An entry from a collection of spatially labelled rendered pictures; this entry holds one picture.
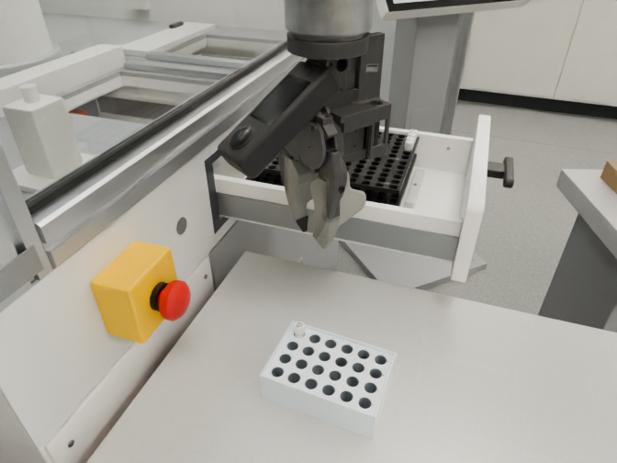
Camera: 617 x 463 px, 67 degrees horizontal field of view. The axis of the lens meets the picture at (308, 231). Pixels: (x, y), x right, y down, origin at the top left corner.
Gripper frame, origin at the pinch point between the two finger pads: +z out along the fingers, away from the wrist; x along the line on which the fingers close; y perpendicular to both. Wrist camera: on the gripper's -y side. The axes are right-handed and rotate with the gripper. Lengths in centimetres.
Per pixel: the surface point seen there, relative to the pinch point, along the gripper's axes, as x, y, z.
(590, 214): -6, 58, 16
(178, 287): 0.8, -14.7, 1.0
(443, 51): 69, 103, 10
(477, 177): -5.5, 20.8, -2.5
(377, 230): -0.1, 10.5, 3.9
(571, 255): -3, 65, 31
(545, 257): 33, 144, 90
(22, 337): 0.1, -27.8, -0.9
